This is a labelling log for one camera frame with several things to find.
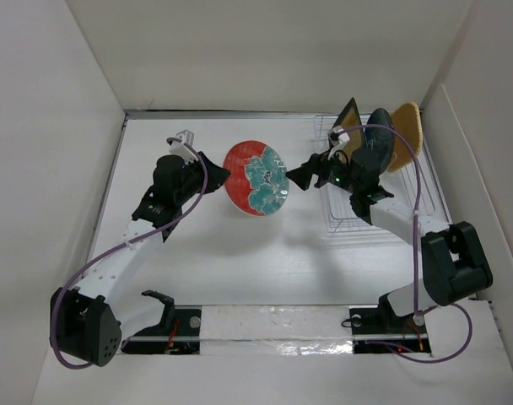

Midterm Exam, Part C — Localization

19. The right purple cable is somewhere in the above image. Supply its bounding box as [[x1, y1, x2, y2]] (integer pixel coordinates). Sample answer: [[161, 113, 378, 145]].
[[334, 124, 473, 365]]

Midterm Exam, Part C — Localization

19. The red and teal floral plate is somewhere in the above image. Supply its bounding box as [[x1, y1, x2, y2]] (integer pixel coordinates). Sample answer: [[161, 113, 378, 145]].
[[223, 140, 289, 217]]

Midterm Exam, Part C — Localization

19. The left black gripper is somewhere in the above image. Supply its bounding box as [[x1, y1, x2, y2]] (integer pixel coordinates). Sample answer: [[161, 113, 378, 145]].
[[175, 151, 230, 206]]

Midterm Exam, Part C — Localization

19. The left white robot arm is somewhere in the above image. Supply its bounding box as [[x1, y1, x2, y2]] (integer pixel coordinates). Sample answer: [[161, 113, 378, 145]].
[[49, 152, 230, 370]]

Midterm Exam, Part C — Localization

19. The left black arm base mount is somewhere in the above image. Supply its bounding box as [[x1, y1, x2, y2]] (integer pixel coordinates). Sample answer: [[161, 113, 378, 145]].
[[120, 289, 203, 355]]

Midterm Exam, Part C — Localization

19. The orange woven bamboo plate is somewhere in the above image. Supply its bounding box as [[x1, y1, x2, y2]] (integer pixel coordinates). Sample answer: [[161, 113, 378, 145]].
[[387, 102, 423, 172]]

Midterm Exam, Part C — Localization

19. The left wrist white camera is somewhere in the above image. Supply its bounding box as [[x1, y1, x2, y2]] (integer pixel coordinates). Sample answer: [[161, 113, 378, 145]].
[[166, 129, 194, 156]]

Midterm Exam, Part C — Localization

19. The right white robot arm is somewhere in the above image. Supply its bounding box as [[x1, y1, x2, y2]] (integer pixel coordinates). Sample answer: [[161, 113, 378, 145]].
[[286, 148, 494, 332]]

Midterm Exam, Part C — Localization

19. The wrist white camera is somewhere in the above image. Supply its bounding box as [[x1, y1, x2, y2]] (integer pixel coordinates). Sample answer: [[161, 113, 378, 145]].
[[166, 129, 194, 156], [327, 126, 350, 159]]

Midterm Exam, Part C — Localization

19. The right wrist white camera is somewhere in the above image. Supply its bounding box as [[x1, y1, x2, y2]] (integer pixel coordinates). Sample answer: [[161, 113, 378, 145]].
[[327, 126, 350, 159]]

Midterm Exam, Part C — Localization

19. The round dark teal plate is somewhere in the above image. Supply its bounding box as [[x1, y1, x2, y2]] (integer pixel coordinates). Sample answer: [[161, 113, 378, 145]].
[[364, 108, 395, 173]]

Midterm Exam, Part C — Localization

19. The white wire dish rack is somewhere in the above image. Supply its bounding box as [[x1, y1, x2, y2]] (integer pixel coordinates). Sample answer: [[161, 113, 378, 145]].
[[313, 113, 447, 235]]

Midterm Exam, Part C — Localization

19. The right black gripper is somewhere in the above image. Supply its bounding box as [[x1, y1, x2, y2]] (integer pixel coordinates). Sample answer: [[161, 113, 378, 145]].
[[285, 145, 359, 195]]

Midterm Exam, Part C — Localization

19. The black square plate yellow centre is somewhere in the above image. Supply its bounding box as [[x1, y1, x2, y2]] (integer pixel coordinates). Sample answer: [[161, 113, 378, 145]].
[[333, 97, 365, 148]]

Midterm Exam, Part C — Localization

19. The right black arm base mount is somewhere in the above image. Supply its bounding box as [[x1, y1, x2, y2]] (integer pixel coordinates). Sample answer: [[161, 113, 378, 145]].
[[341, 296, 431, 354]]

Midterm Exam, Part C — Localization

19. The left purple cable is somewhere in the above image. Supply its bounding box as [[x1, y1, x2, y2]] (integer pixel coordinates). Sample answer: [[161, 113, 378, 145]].
[[49, 137, 210, 370]]

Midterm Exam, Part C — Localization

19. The purple cable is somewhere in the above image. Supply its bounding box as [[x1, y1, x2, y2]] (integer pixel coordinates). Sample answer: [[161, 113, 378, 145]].
[[334, 124, 473, 365], [49, 137, 210, 370]]

